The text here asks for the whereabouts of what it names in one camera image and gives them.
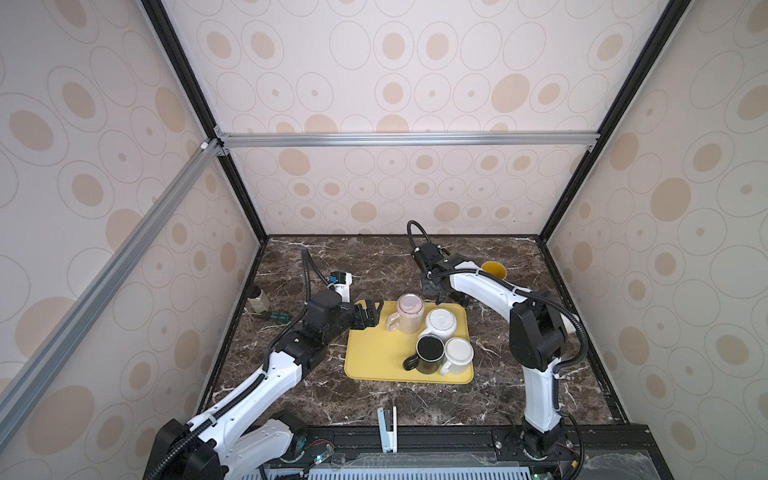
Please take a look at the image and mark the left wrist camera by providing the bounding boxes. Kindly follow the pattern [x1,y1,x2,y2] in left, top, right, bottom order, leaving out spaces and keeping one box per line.
[328,271,353,303]

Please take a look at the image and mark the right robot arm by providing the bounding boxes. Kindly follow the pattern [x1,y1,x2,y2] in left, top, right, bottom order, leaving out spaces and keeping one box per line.
[406,220,589,460]

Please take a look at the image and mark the white ribbed mug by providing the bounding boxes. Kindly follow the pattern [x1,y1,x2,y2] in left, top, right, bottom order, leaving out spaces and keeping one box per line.
[419,308,458,342]

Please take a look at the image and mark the white cream mug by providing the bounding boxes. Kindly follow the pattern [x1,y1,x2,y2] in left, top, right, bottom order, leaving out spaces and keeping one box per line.
[440,337,474,376]

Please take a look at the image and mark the pink mug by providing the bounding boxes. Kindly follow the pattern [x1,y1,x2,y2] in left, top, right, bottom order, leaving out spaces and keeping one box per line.
[386,293,425,334]

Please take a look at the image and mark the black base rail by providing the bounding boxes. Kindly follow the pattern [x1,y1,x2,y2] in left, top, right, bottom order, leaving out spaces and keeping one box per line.
[155,423,661,480]

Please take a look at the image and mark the diagonal aluminium bar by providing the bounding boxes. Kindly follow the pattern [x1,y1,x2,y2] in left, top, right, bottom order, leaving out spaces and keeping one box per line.
[1,138,222,449]

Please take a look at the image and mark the black mug red inside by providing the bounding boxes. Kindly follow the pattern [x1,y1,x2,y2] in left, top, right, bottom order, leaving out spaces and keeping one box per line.
[402,334,445,375]

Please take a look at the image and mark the horizontal aluminium bar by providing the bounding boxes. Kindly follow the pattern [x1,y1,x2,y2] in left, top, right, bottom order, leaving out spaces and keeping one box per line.
[219,130,600,150]

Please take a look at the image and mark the yellow plastic tray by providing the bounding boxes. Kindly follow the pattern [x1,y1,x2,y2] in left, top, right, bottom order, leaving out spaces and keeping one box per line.
[344,301,474,385]

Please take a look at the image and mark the blue butterfly mug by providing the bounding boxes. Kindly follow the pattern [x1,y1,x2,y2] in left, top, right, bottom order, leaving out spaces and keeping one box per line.
[481,261,507,280]

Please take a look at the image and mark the white clip on rail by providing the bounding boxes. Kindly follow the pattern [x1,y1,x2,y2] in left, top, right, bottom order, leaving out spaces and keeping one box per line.
[377,406,398,453]

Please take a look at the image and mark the small bottle black cap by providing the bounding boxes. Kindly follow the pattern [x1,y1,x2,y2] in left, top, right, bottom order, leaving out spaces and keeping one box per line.
[246,284,270,315]

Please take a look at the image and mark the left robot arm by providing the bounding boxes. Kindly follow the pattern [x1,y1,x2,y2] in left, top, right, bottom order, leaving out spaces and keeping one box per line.
[144,283,384,479]

